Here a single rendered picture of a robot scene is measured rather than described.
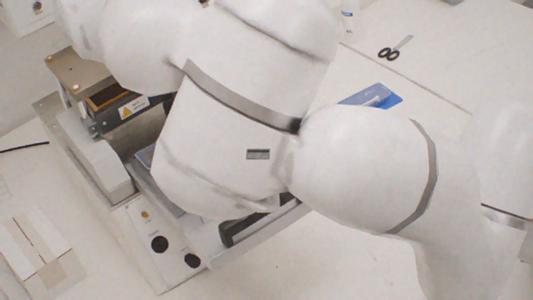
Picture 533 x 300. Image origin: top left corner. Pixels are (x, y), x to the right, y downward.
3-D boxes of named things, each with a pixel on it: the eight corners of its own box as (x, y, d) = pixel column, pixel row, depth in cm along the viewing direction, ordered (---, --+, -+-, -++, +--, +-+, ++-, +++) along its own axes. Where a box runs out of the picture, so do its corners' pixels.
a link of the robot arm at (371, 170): (460, 154, 57) (323, 97, 45) (361, 309, 61) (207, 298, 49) (332, 59, 70) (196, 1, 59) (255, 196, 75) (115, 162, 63)
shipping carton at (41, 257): (4, 259, 139) (-13, 231, 133) (53, 229, 144) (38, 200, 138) (35, 312, 127) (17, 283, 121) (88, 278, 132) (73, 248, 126)
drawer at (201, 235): (129, 181, 124) (117, 148, 119) (228, 124, 132) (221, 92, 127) (214, 277, 104) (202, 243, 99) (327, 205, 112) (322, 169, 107)
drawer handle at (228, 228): (221, 242, 104) (215, 223, 102) (300, 192, 110) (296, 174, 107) (228, 249, 103) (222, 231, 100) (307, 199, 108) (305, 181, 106)
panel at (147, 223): (166, 290, 126) (121, 206, 121) (294, 212, 137) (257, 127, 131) (170, 293, 124) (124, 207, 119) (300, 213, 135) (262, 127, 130)
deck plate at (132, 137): (32, 107, 151) (30, 103, 151) (157, 40, 164) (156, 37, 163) (110, 212, 120) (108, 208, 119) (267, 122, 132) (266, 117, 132)
